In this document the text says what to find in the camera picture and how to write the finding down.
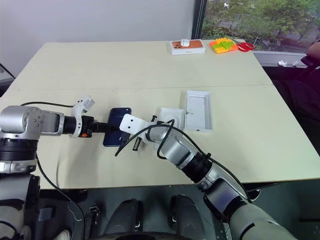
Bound black window frame post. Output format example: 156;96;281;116
191;0;208;41

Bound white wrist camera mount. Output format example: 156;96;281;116
68;94;96;139
118;113;154;145

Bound red handled scissors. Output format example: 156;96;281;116
231;38;256;53

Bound closed white orange-print phone box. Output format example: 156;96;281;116
169;39;207;56

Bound colourful plastic building blocks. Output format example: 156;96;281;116
209;36;239;55

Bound white box half plain inside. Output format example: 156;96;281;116
183;90;214;133

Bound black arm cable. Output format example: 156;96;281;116
114;118;254;204
19;100;86;231

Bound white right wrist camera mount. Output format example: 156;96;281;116
118;113;154;145

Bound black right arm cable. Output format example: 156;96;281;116
114;118;254;204

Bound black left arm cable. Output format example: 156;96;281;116
19;100;86;231

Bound black chair part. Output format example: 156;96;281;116
0;63;16;98

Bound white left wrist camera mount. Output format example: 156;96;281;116
68;94;96;139

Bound grey window sill ledge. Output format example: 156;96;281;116
252;50;309;69

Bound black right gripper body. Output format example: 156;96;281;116
120;131;132;146

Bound small grey box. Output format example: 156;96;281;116
38;207;55;222

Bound white box half round imprint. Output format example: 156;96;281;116
153;107;186;151

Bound person in dark clothes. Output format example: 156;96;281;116
271;40;320;132

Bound dark blue smartphone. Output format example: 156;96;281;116
102;107;133;148

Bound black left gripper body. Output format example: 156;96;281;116
81;115;98;139

